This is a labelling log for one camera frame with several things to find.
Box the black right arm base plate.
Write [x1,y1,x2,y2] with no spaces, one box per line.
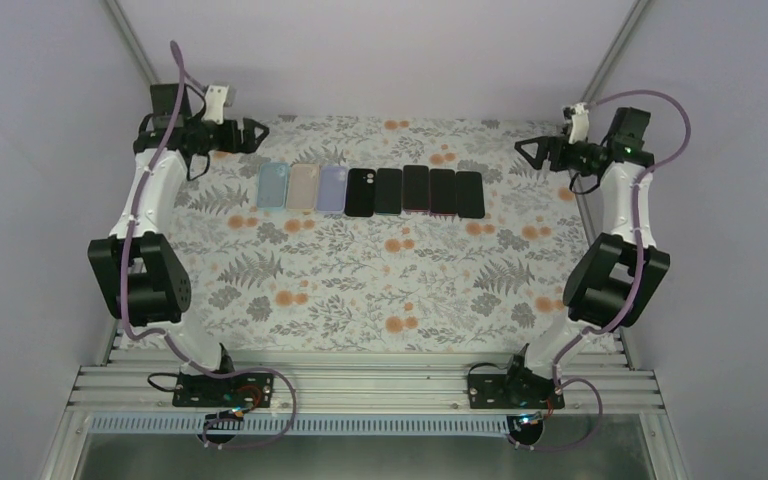
[467,373,565,410]

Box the dark teal smartphone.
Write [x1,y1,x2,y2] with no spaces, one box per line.
[374,168,403,215]

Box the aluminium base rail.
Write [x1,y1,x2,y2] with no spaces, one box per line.
[67,350,665,414]

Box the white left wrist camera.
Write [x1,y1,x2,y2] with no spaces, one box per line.
[202,84,235,125]

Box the black phone case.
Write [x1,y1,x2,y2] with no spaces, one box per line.
[344,168,376,217]

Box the beige phone case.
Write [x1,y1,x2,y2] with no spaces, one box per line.
[286,163,320,212]

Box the aluminium corner frame post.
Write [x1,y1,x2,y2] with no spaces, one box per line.
[101,0,161,87]
[577,0,651,114]

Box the slotted grey cable duct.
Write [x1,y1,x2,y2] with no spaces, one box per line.
[87,412,508,437]

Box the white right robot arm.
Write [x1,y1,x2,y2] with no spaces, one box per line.
[501,103,670,407]

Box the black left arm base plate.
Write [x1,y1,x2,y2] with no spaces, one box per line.
[172,373,275,410]

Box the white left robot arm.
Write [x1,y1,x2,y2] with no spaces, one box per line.
[87,81,269,405]

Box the pink smartphone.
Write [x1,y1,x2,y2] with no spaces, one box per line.
[429,169,457,216]

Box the black screen blue smartphone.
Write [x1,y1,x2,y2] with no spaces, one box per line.
[455,171,486,219]

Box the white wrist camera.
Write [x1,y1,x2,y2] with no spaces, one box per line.
[202,84,235,125]
[562,102,590,144]

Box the light blue phone case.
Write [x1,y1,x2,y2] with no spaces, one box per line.
[256,162,290,210]

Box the aluminium corner frame post left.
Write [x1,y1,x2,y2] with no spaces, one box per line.
[101,0,161,87]

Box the magenta smartphone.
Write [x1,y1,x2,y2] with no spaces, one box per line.
[402,165,430,212]

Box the floral patterned table mat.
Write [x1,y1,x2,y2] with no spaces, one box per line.
[167,115,588,353]

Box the lilac phone case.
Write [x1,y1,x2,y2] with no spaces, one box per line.
[315,165,348,214]

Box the aluminium corner frame post right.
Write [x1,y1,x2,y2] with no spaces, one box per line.
[577,0,651,114]

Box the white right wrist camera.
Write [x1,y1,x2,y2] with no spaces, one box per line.
[562,102,590,144]

